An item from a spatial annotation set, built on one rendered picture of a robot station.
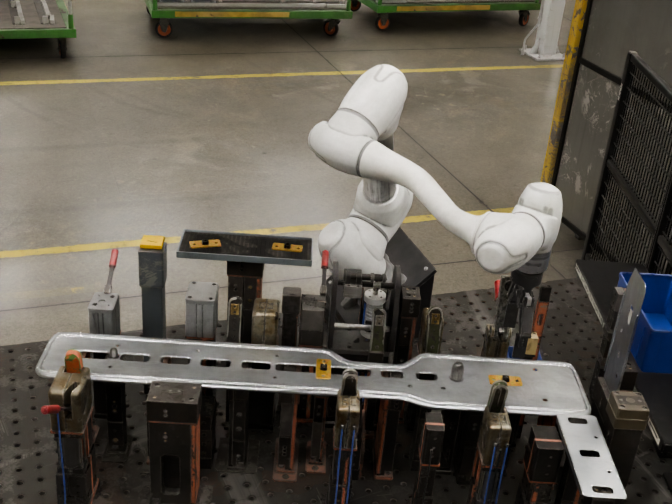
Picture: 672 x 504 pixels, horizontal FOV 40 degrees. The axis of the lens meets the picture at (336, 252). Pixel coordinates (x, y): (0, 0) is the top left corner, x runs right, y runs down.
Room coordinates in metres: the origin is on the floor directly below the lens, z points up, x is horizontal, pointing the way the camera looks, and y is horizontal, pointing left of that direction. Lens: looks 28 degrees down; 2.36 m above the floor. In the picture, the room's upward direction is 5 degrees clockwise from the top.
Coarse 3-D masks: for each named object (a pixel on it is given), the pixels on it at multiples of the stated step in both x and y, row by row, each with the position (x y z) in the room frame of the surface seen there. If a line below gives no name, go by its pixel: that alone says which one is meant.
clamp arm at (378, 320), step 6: (372, 312) 2.08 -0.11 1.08; (378, 312) 2.06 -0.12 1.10; (384, 312) 2.07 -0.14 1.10; (372, 318) 2.06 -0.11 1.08; (378, 318) 2.06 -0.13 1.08; (384, 318) 2.06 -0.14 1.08; (372, 324) 2.06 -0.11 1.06; (378, 324) 2.05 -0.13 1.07; (384, 324) 2.06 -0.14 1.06; (372, 330) 2.05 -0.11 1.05; (378, 330) 2.05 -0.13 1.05; (384, 330) 2.06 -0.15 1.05; (372, 336) 2.05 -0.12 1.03; (378, 336) 2.05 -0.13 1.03; (384, 336) 2.05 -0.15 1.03; (372, 342) 2.05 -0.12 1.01; (378, 342) 2.05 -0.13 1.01; (372, 348) 2.04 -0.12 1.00; (378, 348) 2.04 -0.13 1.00
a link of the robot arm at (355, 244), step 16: (336, 224) 2.58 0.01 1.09; (352, 224) 2.59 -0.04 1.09; (368, 224) 2.61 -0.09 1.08; (320, 240) 2.57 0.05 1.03; (336, 240) 2.53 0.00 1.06; (352, 240) 2.54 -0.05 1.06; (368, 240) 2.57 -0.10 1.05; (384, 240) 2.61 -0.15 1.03; (336, 256) 2.52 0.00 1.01; (352, 256) 2.52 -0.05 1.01; (368, 256) 2.55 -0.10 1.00; (368, 272) 2.54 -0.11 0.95; (384, 272) 2.58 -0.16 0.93
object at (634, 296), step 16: (640, 288) 1.91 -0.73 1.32; (624, 304) 1.98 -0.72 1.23; (640, 304) 1.89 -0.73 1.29; (624, 320) 1.96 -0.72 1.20; (624, 336) 1.93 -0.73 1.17; (608, 352) 1.99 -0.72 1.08; (624, 352) 1.91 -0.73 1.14; (608, 368) 1.98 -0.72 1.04; (624, 368) 1.88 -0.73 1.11; (608, 384) 1.95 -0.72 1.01
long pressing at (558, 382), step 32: (64, 352) 1.90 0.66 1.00; (96, 352) 1.92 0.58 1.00; (128, 352) 1.93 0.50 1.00; (160, 352) 1.94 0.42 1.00; (192, 352) 1.95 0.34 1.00; (224, 352) 1.96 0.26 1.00; (256, 352) 1.97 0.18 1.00; (288, 352) 1.99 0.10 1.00; (320, 352) 2.00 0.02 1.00; (224, 384) 1.83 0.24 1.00; (256, 384) 1.84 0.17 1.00; (288, 384) 1.85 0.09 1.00; (320, 384) 1.86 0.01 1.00; (384, 384) 1.88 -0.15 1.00; (416, 384) 1.89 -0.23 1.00; (448, 384) 1.90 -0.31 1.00; (480, 384) 1.92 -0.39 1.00; (544, 384) 1.94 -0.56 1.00; (576, 384) 1.95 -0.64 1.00
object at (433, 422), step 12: (432, 420) 1.77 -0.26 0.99; (432, 432) 1.73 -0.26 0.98; (444, 432) 1.74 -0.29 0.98; (420, 444) 1.78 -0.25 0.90; (432, 444) 1.73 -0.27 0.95; (420, 456) 1.75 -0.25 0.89; (432, 456) 1.73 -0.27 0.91; (420, 468) 1.76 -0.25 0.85; (432, 468) 1.74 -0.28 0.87; (420, 480) 1.74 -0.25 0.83; (432, 480) 1.74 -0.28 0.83; (420, 492) 1.74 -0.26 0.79; (432, 492) 1.76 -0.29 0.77
